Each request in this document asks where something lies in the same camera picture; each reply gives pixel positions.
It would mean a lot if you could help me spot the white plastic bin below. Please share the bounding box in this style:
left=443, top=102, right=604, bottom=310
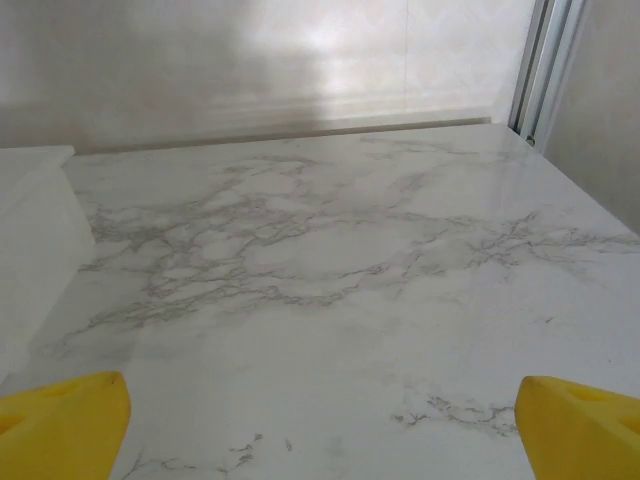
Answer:
left=0, top=145, right=96, bottom=382

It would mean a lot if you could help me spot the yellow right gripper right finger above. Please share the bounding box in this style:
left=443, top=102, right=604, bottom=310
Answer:
left=514, top=375, right=640, bottom=480

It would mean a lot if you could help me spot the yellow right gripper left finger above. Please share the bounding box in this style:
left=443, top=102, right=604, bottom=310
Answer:
left=0, top=370, right=132, bottom=480

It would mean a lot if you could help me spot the aluminium frame post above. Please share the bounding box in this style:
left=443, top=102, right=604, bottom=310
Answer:
left=507, top=0, right=590, bottom=147

